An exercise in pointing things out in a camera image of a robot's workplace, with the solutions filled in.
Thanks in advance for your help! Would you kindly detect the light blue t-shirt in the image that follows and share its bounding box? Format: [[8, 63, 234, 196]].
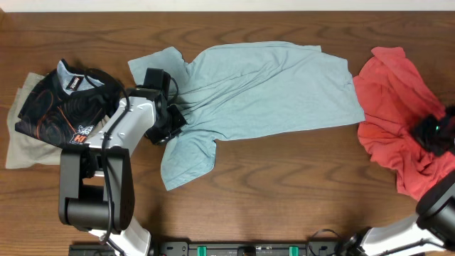
[[129, 41, 365, 190]]

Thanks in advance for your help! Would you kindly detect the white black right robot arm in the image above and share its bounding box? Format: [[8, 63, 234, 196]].
[[334, 106, 454, 256]]

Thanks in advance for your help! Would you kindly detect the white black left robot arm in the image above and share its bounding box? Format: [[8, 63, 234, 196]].
[[58, 68, 186, 256]]

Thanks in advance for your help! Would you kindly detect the red t-shirt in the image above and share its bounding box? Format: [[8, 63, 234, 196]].
[[353, 47, 454, 201]]

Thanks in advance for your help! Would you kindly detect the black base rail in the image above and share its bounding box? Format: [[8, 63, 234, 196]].
[[68, 241, 426, 256]]

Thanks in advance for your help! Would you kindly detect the black orange folded shirt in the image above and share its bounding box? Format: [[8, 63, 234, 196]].
[[15, 59, 122, 149]]

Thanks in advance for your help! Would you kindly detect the beige folded shirt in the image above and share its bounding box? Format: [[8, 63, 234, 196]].
[[6, 73, 93, 169]]

